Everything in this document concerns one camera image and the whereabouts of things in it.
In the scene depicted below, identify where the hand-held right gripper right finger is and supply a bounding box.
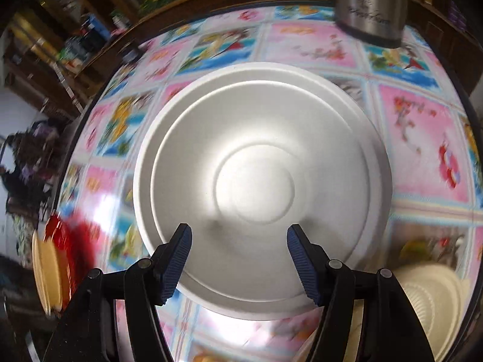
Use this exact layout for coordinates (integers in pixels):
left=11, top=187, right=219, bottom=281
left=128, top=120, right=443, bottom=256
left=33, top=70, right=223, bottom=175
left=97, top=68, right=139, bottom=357
left=286, top=224, right=438, bottom=362

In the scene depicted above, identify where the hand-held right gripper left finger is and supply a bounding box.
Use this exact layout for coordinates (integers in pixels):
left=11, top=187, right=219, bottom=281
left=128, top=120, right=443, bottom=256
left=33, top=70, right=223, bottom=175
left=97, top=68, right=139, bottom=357
left=41, top=223, right=193, bottom=362

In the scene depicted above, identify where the large red plastic plate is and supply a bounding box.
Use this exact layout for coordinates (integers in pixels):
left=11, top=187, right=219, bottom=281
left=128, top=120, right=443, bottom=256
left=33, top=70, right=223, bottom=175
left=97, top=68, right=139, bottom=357
left=45, top=213, right=101, bottom=310

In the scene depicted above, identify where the white ribbed paper bowl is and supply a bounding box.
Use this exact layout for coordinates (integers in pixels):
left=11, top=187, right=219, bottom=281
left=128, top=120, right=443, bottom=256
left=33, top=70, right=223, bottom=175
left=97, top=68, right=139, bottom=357
left=396, top=264, right=461, bottom=362

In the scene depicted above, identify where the cream paper plate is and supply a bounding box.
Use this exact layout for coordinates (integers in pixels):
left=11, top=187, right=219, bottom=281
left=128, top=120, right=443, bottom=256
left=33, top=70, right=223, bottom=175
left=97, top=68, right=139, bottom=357
left=31, top=230, right=64, bottom=313

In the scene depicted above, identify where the printed flower tablecloth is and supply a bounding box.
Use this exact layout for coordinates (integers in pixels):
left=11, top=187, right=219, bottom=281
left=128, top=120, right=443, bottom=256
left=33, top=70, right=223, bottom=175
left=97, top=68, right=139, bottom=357
left=56, top=5, right=483, bottom=362

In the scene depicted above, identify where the wooden shelf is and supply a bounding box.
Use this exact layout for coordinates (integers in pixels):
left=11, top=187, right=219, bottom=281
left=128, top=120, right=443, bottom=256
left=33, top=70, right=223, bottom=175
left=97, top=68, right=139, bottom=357
left=4, top=8, right=91, bottom=117

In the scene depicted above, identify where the stainless steel thermos kettle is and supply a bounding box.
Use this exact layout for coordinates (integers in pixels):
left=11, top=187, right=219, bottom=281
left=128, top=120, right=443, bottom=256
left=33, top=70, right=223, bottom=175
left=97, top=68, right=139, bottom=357
left=334, top=0, right=410, bottom=49

